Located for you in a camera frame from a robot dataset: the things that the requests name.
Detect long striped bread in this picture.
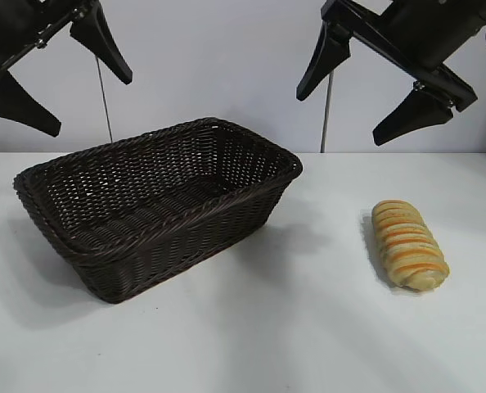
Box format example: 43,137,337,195
371,199,450,292

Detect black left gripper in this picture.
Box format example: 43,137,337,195
0,0,133,138

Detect dark brown woven basket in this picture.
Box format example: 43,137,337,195
13,117,304,305

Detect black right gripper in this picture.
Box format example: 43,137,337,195
295,0,486,147

